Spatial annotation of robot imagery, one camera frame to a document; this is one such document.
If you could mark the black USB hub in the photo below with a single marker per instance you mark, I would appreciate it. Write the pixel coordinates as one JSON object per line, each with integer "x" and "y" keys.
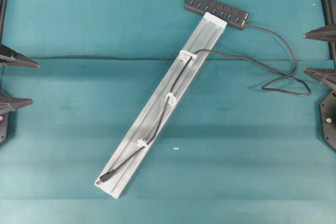
{"x": 234, "y": 17}

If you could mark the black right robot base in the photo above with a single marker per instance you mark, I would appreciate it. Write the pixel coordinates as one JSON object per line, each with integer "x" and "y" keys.
{"x": 327, "y": 115}

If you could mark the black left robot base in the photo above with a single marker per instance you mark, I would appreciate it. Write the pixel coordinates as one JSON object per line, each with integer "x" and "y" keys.
{"x": 5, "y": 127}

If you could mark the silver aluminium rail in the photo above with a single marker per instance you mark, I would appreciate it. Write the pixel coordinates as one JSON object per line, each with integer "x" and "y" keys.
{"x": 142, "y": 134}

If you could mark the black frame rail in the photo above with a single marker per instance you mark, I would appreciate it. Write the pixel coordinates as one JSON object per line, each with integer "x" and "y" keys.
{"x": 2, "y": 16}

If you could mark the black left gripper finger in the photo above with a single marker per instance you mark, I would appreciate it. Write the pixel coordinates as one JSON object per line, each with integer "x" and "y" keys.
{"x": 10, "y": 57}
{"x": 9, "y": 104}

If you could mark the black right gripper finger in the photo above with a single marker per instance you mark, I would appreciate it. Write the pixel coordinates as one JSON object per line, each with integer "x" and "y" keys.
{"x": 326, "y": 33}
{"x": 323, "y": 76}

